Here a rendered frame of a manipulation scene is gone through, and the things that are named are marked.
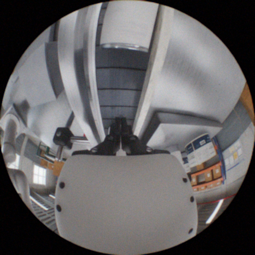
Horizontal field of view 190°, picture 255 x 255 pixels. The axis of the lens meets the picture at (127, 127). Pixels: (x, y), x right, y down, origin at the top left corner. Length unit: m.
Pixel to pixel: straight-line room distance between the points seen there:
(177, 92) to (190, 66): 0.09
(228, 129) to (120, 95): 4.49
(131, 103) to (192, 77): 0.19
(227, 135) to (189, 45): 4.37
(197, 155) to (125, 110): 0.44
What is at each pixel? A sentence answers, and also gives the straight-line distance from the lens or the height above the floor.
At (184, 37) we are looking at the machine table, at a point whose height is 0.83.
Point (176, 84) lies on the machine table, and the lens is 0.23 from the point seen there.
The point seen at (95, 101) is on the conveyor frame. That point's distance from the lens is 0.17.
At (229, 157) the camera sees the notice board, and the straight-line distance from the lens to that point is 4.44.
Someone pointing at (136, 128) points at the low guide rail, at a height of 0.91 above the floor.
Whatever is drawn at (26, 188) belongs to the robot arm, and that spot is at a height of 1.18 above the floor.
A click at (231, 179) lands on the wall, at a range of 4.84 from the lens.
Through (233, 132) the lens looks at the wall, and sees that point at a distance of 4.49.
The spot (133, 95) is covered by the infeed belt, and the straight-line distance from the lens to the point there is 0.15.
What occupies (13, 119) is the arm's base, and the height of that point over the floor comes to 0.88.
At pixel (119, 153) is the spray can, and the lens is 0.16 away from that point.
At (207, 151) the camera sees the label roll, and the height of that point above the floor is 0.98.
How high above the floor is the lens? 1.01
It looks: 36 degrees down
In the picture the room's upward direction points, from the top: 176 degrees clockwise
